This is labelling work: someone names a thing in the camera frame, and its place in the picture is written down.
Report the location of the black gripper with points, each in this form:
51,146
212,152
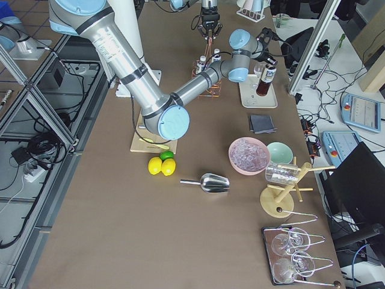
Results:
209,17
264,56

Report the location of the dark tea bottle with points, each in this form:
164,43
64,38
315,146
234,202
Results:
266,79

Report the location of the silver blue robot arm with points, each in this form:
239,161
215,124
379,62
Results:
112,28
182,5

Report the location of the black bag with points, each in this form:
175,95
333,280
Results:
293,47

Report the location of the clear wine glass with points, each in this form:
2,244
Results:
258,69

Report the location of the cream rabbit tray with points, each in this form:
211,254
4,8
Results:
249,97

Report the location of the grey folded cloth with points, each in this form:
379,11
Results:
261,124

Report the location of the green bowl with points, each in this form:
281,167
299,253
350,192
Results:
280,153

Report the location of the pink bowl of ice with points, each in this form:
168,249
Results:
248,156

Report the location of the blue teach pendant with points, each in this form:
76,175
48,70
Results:
339,144
361,112

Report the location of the yellow knife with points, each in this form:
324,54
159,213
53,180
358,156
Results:
159,145

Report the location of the wooden cutting board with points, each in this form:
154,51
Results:
139,146

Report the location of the green lime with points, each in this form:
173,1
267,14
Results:
166,155

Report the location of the clear glass mug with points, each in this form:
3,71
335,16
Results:
280,173

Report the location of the yellow lemon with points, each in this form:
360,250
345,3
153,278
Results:
168,167
154,165

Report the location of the steel ice scoop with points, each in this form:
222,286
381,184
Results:
210,183

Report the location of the wooden cup tree stand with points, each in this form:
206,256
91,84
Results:
276,199

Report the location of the black office chair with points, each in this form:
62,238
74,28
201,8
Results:
357,187

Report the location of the upside-down wine glass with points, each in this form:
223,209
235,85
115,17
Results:
300,265
288,241

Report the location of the dark glass rack tray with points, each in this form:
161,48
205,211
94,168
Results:
268,233

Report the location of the copper wire bottle basket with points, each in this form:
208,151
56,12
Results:
214,89

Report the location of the aluminium frame post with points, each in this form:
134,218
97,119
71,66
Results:
318,32

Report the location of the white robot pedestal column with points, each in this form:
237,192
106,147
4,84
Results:
126,20

